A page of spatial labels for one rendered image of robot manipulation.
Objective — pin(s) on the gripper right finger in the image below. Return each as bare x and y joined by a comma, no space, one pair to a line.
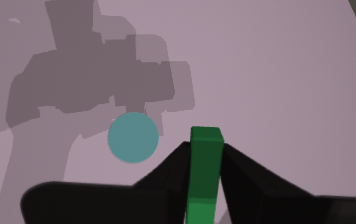
256,195

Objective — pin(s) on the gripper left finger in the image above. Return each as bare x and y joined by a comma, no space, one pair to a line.
86,203

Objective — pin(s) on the teal flat circle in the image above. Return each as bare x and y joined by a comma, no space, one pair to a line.
133,137

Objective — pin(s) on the green rectangular post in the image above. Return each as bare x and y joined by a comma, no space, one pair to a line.
207,145

